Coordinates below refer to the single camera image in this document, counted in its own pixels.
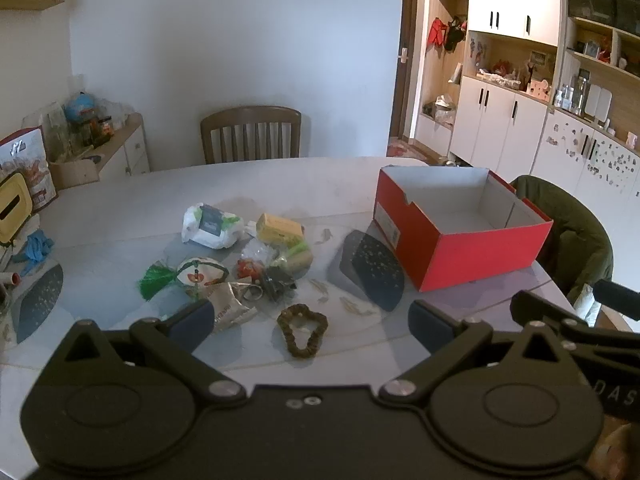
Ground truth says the brown bead bracelet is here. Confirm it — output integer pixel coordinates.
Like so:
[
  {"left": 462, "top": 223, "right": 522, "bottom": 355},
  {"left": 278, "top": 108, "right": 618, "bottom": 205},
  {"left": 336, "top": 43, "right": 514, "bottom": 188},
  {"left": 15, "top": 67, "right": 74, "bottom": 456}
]
[{"left": 276, "top": 304, "right": 328, "bottom": 358}]

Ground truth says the patterned rug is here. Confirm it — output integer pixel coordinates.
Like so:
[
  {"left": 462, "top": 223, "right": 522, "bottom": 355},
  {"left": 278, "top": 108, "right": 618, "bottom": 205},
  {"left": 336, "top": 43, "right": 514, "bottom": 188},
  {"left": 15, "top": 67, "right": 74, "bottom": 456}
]
[{"left": 386, "top": 140, "right": 436, "bottom": 158}]

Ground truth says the wooden wall shelf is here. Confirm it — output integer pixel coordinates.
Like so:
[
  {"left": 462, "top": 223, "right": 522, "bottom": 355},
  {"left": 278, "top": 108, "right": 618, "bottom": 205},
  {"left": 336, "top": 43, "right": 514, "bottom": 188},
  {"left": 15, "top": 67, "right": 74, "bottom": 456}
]
[{"left": 0, "top": 0, "right": 66, "bottom": 11}]

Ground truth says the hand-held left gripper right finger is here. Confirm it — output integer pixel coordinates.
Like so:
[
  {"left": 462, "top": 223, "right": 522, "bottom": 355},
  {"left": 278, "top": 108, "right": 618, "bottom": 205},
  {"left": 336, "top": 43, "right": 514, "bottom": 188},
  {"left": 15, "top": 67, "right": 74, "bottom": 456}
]
[{"left": 379, "top": 300, "right": 576, "bottom": 405}]

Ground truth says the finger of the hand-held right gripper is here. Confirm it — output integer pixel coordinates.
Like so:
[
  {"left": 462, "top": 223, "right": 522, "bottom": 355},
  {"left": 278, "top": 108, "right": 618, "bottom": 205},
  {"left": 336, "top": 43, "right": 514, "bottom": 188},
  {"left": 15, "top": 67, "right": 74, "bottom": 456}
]
[
  {"left": 592, "top": 280, "right": 640, "bottom": 322},
  {"left": 510, "top": 290, "right": 606, "bottom": 358}
]

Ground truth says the white sideboard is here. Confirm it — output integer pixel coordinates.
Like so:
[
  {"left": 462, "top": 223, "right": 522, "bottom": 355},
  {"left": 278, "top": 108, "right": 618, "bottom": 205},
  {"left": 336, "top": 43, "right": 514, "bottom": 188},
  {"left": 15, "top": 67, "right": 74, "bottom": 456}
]
[{"left": 47, "top": 112, "right": 151, "bottom": 186}]

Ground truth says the dark toy with keyring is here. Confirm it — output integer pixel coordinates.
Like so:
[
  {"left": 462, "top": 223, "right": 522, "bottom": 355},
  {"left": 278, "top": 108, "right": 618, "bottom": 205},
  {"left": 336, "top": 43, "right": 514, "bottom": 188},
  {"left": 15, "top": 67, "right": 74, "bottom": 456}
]
[{"left": 260, "top": 265, "right": 298, "bottom": 303}]

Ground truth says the brown cardboard box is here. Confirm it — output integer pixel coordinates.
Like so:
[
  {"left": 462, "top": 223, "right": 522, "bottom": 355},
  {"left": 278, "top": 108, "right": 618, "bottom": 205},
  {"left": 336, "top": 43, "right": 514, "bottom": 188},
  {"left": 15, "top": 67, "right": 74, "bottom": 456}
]
[{"left": 47, "top": 157, "right": 101, "bottom": 188}]

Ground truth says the sticker-covered white cabinet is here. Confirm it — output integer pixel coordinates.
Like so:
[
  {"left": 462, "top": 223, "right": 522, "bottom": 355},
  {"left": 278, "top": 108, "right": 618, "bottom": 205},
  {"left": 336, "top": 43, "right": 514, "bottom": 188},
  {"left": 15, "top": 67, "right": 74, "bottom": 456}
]
[{"left": 532, "top": 15, "right": 640, "bottom": 198}]

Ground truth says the brown door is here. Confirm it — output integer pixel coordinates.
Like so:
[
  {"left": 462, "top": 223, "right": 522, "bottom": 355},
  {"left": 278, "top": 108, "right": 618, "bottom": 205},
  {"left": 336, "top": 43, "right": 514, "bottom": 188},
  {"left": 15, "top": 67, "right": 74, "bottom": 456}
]
[{"left": 391, "top": 0, "right": 421, "bottom": 141}]

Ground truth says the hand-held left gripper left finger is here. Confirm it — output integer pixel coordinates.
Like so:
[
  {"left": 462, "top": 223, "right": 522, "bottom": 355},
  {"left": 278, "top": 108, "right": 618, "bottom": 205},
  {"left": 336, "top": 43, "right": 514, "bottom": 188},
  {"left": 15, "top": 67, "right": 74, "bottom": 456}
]
[{"left": 56, "top": 299, "right": 247, "bottom": 405}]

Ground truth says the silver snack packet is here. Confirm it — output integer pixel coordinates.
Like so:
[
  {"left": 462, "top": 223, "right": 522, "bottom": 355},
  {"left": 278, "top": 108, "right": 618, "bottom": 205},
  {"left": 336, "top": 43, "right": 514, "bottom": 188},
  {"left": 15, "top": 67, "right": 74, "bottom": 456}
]
[{"left": 202, "top": 280, "right": 258, "bottom": 333}]

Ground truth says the clear bag of foam beads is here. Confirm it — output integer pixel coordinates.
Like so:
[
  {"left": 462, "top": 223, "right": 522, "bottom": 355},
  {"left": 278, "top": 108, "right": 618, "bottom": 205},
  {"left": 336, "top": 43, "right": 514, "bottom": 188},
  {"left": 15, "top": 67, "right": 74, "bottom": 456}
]
[{"left": 240, "top": 237, "right": 278, "bottom": 266}]

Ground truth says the yellow tissue box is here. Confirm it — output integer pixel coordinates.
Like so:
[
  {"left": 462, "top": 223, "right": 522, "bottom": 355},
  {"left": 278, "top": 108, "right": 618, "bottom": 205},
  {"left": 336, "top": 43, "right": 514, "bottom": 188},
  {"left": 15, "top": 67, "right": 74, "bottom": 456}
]
[{"left": 0, "top": 171, "right": 35, "bottom": 246}]

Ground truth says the red white snack bag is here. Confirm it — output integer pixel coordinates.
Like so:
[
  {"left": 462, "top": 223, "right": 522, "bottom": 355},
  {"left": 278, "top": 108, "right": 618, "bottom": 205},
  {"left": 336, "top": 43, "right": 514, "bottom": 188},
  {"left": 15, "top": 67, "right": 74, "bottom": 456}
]
[{"left": 0, "top": 127, "right": 58, "bottom": 211}]

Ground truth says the green padded chair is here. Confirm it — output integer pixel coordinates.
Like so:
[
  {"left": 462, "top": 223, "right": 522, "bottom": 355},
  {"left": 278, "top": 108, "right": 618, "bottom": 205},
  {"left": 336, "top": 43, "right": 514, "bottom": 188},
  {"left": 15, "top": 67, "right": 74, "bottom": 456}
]
[{"left": 510, "top": 175, "right": 615, "bottom": 306}]

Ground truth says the blue glove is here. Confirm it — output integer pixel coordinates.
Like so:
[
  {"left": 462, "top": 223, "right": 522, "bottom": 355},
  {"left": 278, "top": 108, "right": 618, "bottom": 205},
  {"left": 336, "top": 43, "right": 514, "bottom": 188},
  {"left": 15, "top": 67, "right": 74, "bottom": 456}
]
[{"left": 12, "top": 230, "right": 55, "bottom": 263}]

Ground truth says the red hanging bag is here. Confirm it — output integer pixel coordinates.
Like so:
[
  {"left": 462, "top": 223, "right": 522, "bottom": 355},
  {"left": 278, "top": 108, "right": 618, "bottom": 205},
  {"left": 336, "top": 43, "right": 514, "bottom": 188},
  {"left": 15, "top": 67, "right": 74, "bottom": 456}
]
[{"left": 427, "top": 17, "right": 449, "bottom": 51}]

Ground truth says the wooden chair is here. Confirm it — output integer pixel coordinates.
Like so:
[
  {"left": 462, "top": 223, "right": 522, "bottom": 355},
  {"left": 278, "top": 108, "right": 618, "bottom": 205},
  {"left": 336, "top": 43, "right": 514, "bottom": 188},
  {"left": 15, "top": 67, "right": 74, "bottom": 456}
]
[{"left": 200, "top": 106, "right": 302, "bottom": 166}]

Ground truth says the white wet wipes pack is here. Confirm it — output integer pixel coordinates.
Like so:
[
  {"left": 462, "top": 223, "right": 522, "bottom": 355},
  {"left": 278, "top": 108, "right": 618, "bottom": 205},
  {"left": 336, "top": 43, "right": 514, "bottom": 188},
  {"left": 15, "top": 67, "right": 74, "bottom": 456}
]
[{"left": 181, "top": 203, "right": 246, "bottom": 250}]

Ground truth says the yellow small box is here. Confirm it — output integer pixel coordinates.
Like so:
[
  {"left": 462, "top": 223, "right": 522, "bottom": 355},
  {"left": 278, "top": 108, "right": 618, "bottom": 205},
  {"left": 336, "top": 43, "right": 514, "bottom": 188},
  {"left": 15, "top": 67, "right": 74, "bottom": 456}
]
[{"left": 256, "top": 213, "right": 306, "bottom": 247}]

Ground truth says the red cardboard box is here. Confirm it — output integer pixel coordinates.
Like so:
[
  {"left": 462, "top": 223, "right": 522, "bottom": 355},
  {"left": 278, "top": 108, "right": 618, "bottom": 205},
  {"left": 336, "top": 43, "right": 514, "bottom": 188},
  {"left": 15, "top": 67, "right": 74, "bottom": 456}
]
[{"left": 372, "top": 166, "right": 554, "bottom": 293}]

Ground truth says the green white tube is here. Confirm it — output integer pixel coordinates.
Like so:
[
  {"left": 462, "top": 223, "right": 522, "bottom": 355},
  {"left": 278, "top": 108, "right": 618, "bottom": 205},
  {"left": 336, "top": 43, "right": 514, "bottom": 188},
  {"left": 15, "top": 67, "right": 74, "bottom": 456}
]
[{"left": 272, "top": 240, "right": 315, "bottom": 271}]

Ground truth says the dark speckled mat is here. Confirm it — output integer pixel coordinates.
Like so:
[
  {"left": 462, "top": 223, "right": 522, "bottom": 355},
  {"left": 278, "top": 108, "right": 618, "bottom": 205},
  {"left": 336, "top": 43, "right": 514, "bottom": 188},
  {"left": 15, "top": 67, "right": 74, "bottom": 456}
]
[
  {"left": 10, "top": 262, "right": 65, "bottom": 346},
  {"left": 327, "top": 229, "right": 407, "bottom": 313}
]

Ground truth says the blue globe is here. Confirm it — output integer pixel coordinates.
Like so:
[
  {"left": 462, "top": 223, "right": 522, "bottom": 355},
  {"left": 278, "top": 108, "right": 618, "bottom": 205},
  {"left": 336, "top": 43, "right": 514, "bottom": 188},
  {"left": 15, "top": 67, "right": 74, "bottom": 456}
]
[{"left": 65, "top": 92, "right": 96, "bottom": 121}]

